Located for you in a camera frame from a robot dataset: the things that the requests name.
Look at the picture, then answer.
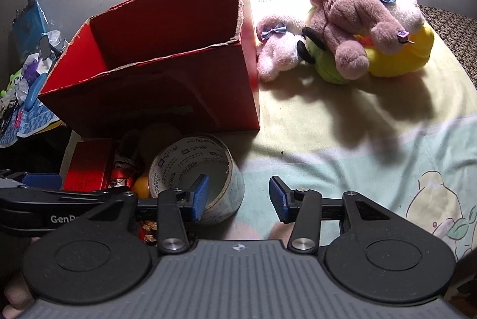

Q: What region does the purple toy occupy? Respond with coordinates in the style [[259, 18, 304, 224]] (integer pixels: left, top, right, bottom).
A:
[[22, 60, 43, 81]]

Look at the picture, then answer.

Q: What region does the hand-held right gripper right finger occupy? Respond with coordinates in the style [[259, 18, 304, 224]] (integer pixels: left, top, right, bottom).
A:
[[269, 175, 401, 253]]

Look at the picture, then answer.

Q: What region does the brown pinecone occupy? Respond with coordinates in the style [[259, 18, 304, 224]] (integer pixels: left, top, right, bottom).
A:
[[139, 220, 161, 245]]

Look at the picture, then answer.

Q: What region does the orange wooden gourd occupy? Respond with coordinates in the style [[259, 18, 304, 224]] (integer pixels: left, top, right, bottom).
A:
[[133, 123, 180, 199]]

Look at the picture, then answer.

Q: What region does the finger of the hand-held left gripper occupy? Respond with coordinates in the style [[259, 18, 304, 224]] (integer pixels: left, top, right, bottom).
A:
[[0, 189, 129, 206], [0, 170, 62, 189]]

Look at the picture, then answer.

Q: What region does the green plush toy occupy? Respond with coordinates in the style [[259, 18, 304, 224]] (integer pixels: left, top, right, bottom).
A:
[[298, 4, 347, 85]]

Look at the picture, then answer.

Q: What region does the red gift box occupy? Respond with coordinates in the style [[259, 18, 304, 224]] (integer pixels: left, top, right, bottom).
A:
[[61, 140, 115, 193]]

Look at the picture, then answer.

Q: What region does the green alien toy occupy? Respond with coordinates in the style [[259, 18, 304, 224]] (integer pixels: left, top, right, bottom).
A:
[[0, 68, 23, 98]]

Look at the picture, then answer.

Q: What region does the yellow plush toy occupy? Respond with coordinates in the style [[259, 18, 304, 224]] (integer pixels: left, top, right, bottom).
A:
[[354, 23, 435, 77]]

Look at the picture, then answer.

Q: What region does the blue bag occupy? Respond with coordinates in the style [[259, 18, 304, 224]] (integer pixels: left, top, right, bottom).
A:
[[10, 0, 51, 52]]

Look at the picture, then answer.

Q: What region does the blue patterned cloth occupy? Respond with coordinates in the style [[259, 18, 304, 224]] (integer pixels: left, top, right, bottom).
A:
[[0, 101, 64, 148]]

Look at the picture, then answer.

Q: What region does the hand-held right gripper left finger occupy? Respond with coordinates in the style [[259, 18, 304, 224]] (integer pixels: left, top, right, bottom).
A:
[[78, 174, 210, 256]]

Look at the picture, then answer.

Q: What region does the white pink plush bunny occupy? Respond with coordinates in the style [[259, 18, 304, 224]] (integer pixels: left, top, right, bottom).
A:
[[350, 0, 425, 31], [256, 14, 307, 82]]

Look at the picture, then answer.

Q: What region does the printed tape roll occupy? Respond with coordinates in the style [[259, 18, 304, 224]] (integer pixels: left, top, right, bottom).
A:
[[148, 134, 245, 224]]

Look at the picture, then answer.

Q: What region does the dusty pink plush bunny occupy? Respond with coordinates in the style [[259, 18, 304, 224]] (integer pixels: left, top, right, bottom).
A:
[[306, 0, 411, 79]]

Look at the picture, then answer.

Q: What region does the crumpled white paper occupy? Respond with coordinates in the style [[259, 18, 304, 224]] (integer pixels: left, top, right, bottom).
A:
[[7, 79, 30, 104]]

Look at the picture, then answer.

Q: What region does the brown patterned cloth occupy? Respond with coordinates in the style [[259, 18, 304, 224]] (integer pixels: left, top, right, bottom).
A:
[[417, 4, 477, 89]]

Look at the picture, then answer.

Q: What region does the red cardboard box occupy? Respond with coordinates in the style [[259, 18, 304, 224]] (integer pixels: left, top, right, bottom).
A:
[[38, 0, 261, 139]]

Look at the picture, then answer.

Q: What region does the clear plastic wrap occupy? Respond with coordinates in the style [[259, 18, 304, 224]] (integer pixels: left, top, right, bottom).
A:
[[47, 29, 68, 52]]

